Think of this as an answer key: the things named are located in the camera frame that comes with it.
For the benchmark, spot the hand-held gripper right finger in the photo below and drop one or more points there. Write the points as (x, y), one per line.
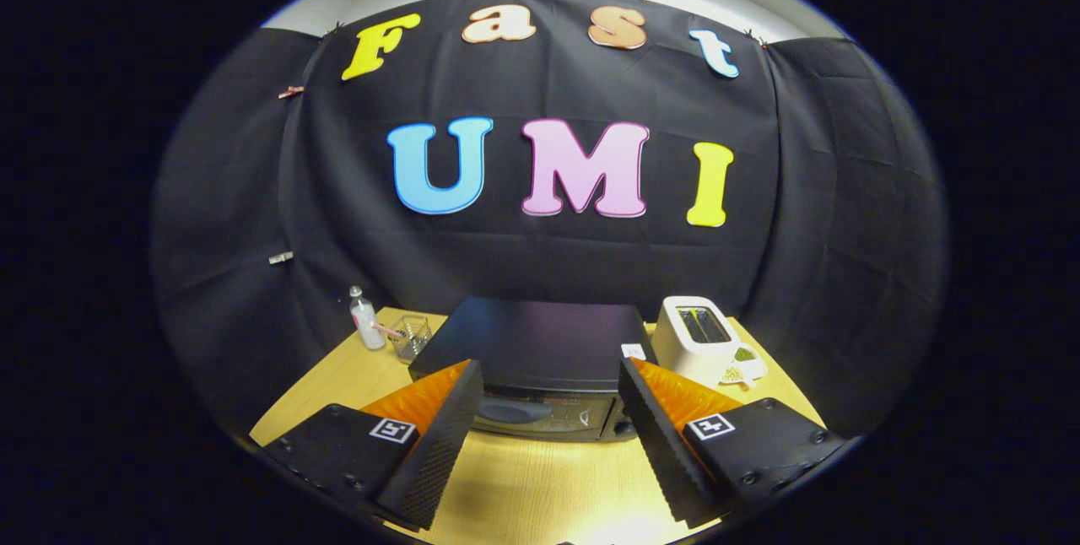
(658, 448)

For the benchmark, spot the silver clip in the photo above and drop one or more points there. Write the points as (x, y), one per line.
(281, 257)

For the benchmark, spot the white toaster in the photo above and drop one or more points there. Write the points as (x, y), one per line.
(683, 355)

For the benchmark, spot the clear plastic bottle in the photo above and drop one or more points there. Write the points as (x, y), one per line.
(367, 326)

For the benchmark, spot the pink clip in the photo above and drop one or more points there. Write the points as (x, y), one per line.
(291, 92)

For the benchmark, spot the pink pen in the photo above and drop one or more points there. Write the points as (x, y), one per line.
(388, 330)

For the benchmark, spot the black toaster oven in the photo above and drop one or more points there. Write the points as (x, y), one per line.
(540, 342)

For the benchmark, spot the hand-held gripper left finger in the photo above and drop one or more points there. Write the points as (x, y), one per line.
(443, 448)

